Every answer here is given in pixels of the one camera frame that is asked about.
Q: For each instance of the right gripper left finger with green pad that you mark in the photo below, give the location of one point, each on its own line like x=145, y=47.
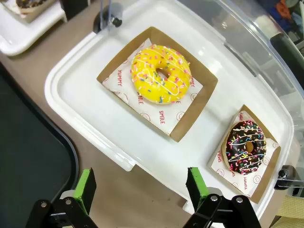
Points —
x=82, y=190

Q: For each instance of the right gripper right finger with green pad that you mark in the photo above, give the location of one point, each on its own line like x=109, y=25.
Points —
x=198, y=187

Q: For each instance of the chocolate glazed sprinkle donut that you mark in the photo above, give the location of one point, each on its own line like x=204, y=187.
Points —
x=29, y=2
x=245, y=147

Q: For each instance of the brown cardboard donut tray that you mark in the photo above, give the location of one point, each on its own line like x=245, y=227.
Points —
x=270, y=173
x=202, y=95
x=28, y=14

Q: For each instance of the yellow glazed sprinkle donut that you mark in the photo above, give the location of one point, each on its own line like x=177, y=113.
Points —
x=161, y=74

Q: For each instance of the white plastic serving tray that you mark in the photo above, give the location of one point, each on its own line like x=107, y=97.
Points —
x=19, y=35

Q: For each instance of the white printed paper liner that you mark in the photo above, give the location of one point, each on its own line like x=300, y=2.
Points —
x=164, y=118
x=222, y=169

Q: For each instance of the white plastic display case base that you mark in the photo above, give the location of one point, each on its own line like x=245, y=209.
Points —
x=90, y=107

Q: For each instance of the black lid hinge knob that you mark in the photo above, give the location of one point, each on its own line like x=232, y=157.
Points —
x=116, y=21
x=285, y=174

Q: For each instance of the yellow woven placemat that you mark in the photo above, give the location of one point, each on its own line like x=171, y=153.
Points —
x=292, y=211

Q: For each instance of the clear plastic display case lid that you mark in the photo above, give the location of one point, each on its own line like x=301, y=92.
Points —
x=256, y=47

